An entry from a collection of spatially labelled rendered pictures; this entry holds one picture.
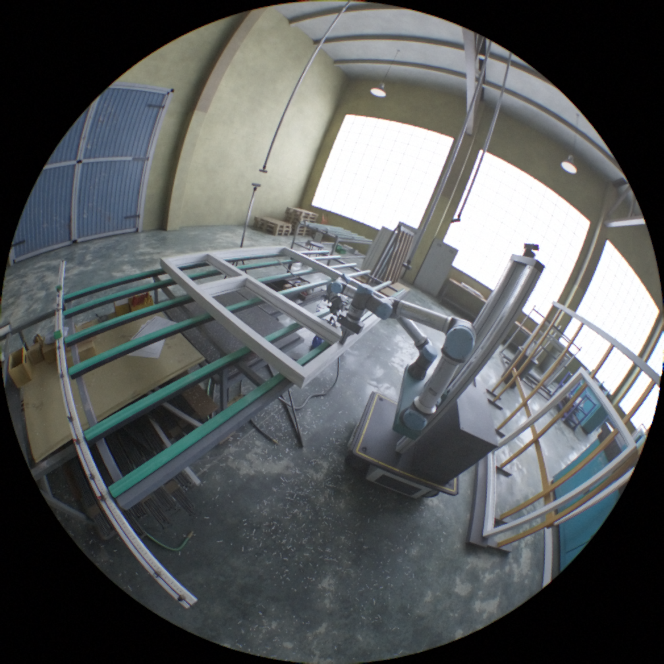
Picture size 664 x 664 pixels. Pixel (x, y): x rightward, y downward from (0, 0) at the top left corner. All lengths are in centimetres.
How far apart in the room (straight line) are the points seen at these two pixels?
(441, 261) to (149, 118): 973
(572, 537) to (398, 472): 278
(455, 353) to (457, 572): 182
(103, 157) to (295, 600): 751
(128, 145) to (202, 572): 722
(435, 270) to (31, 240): 1180
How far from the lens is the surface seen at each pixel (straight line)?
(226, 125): 804
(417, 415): 105
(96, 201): 682
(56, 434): 132
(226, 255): 217
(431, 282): 832
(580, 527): 366
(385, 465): 160
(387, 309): 99
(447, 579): 214
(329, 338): 129
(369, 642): 186
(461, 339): 88
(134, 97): 713
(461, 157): 915
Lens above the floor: 156
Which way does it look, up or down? 30 degrees down
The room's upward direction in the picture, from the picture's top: 22 degrees clockwise
